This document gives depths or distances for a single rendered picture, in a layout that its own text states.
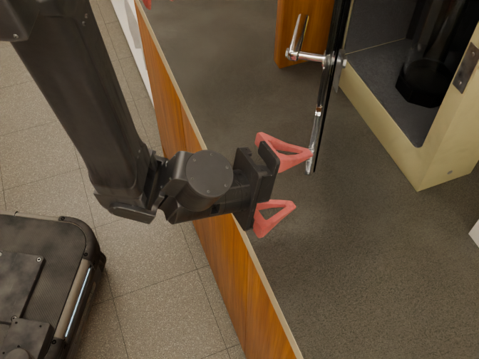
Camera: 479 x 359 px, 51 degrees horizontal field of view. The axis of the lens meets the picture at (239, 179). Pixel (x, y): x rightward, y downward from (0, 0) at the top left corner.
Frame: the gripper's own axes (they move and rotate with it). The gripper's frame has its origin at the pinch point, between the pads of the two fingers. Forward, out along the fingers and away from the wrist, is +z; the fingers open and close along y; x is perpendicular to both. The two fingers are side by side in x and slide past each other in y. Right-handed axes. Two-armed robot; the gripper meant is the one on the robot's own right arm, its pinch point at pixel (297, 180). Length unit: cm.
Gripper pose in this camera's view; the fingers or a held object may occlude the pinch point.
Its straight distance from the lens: 72.8
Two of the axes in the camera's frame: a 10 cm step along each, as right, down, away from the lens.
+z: 8.9, -1.4, 4.4
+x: -4.3, -6.1, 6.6
